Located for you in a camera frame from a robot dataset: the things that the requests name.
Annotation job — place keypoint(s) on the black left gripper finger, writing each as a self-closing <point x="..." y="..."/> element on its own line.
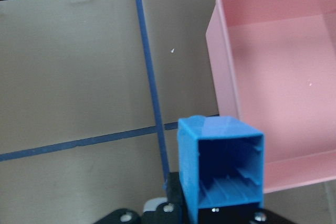
<point x="175" y="195"/>

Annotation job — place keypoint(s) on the blue toy block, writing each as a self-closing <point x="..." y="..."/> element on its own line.
<point x="221" y="163"/>

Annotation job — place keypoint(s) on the pink plastic box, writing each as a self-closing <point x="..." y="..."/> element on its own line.
<point x="273" y="67"/>

